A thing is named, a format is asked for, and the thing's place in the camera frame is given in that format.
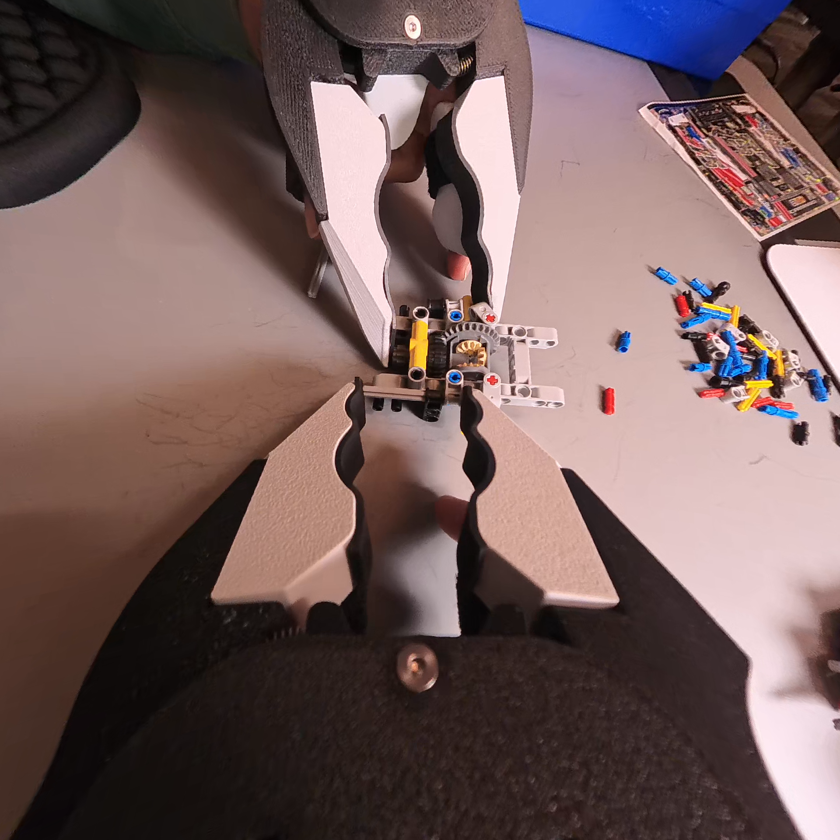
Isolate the pile of blue yellow lego pins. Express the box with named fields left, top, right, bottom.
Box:
left=654, top=266, right=840, bottom=447

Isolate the grey lego gearbox assembly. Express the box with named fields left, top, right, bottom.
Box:
left=362, top=295, right=567, bottom=421

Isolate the blue plastic bin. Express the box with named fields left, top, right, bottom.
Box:
left=518, top=0, right=795, bottom=81

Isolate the person's right hand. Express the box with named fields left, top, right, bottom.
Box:
left=435, top=495, right=469, bottom=542

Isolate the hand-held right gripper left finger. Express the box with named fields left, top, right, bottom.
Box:
left=210, top=378, right=372, bottom=632

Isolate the lego instruction booklet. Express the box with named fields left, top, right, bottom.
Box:
left=638, top=94, right=840, bottom=238

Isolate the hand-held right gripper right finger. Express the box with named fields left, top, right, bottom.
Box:
left=456, top=386, right=620, bottom=634

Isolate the black lego car chassis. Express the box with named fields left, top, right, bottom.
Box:
left=781, top=591, right=840, bottom=736

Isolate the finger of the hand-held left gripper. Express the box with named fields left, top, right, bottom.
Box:
left=307, top=79, right=400, bottom=370
left=449, top=74, right=522, bottom=316

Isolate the person's left hand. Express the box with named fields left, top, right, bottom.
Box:
left=304, top=85, right=473, bottom=283

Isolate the black mesh chair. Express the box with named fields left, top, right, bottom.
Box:
left=0, top=0, right=142, bottom=210

